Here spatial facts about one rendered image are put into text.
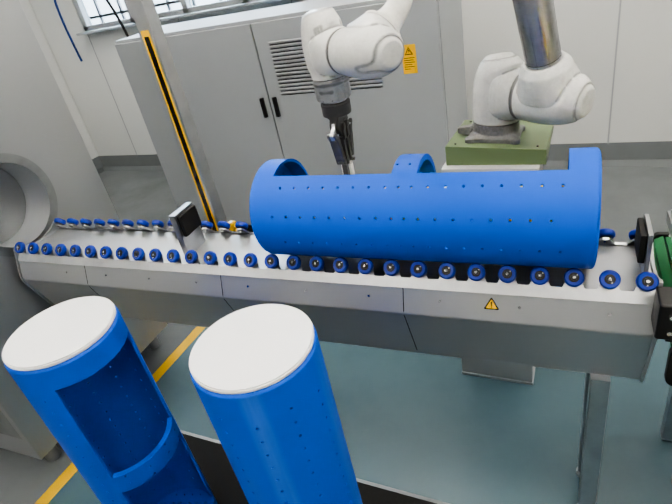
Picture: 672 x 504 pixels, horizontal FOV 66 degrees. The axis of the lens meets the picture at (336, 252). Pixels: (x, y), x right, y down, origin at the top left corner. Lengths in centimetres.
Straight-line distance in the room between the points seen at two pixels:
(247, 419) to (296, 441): 13
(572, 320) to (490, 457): 91
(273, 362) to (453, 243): 51
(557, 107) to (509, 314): 65
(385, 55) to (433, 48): 170
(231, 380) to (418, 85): 214
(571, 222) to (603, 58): 291
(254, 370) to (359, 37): 72
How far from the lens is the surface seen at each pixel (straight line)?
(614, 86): 412
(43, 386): 143
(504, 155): 182
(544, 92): 168
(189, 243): 181
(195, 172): 209
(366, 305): 147
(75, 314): 152
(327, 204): 134
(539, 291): 135
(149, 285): 189
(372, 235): 131
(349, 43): 117
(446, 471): 212
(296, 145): 331
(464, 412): 228
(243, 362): 111
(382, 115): 300
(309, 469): 125
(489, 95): 182
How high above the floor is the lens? 174
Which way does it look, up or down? 31 degrees down
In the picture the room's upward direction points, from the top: 12 degrees counter-clockwise
